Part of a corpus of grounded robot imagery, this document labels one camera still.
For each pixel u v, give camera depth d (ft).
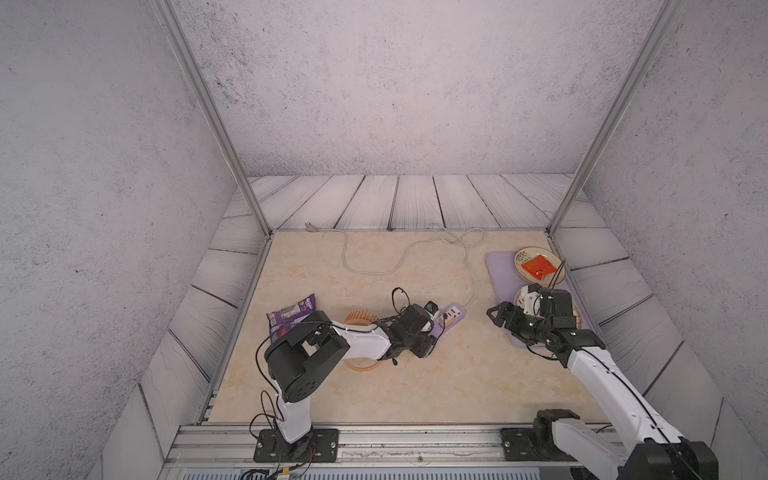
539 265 3.54
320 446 2.38
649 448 1.34
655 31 2.40
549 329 2.04
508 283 3.52
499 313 2.49
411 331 2.38
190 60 2.53
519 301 2.47
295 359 1.60
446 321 2.92
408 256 3.77
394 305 2.57
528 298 2.52
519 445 2.37
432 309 2.71
